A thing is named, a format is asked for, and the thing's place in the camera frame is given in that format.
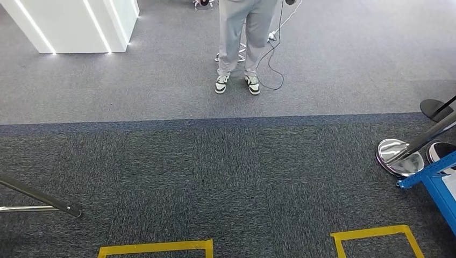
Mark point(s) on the stainless steel workbench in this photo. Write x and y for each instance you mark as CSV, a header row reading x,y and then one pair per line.
x,y
35,194

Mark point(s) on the blue metal shelf rack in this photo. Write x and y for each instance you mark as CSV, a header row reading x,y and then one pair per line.
x,y
438,185

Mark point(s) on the person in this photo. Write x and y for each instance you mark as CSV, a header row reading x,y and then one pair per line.
x,y
231,28

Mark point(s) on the black handheld controller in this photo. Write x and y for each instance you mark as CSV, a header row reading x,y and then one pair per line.
x,y
290,2

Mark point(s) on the yellow floor tape square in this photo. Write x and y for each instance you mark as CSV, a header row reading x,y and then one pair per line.
x,y
370,233

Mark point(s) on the white illuminated pillar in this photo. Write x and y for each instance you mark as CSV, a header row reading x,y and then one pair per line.
x,y
71,25

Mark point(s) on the black stanchion with round base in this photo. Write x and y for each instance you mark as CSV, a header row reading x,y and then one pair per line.
x,y
433,107

